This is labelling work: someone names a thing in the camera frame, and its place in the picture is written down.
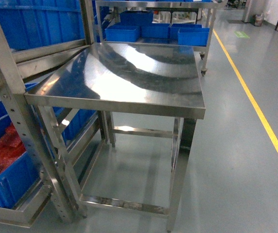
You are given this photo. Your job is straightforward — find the steel shelf rack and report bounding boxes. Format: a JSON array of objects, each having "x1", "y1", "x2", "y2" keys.
[{"x1": 0, "y1": 0, "x2": 94, "y2": 228}]

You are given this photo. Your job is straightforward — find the blue bin with red parts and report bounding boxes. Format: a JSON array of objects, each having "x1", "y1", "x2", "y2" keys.
[{"x1": 0, "y1": 115, "x2": 39, "y2": 209}]

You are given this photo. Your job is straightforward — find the stainless steel table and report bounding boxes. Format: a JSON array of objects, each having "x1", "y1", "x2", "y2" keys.
[{"x1": 25, "y1": 43, "x2": 205, "y2": 232}]

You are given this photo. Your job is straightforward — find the steel wheeled cart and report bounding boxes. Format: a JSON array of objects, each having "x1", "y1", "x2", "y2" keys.
[{"x1": 95, "y1": 0, "x2": 225, "y2": 76}]

